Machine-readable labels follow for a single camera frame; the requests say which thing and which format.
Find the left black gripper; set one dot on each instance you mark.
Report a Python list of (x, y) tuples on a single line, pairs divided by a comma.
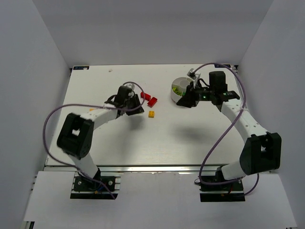
[(133, 105)]

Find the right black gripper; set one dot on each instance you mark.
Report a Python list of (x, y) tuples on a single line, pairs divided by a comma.
[(190, 94)]

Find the red long lego brick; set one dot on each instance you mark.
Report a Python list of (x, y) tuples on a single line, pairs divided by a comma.
[(145, 96)]

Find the orange square lego brick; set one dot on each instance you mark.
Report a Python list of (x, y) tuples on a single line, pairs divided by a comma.
[(151, 114)]

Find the red square lego brick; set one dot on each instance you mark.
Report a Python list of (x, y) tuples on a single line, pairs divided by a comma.
[(152, 102)]

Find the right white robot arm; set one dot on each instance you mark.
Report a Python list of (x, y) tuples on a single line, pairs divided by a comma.
[(262, 149)]

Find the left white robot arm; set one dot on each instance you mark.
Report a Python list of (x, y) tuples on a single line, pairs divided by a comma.
[(75, 137)]

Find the white round divided container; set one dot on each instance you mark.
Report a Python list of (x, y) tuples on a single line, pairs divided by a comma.
[(180, 83)]

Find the right blue corner sticker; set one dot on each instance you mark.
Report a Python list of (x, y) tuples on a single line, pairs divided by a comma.
[(222, 65)]

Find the blue corner sticker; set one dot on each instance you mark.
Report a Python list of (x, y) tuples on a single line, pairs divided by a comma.
[(80, 68), (222, 65)]

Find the left blue corner sticker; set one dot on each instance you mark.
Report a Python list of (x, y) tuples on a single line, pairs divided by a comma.
[(80, 68)]

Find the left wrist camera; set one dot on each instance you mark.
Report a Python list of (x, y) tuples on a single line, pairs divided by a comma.
[(131, 87)]

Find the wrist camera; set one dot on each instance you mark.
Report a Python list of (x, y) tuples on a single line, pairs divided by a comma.
[(194, 76), (131, 87)]

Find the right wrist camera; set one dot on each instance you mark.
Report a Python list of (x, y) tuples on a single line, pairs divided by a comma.
[(194, 76)]

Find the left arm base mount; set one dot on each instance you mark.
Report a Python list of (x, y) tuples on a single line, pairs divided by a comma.
[(85, 189)]

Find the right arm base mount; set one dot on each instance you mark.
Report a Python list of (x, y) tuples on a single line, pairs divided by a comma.
[(233, 192)]

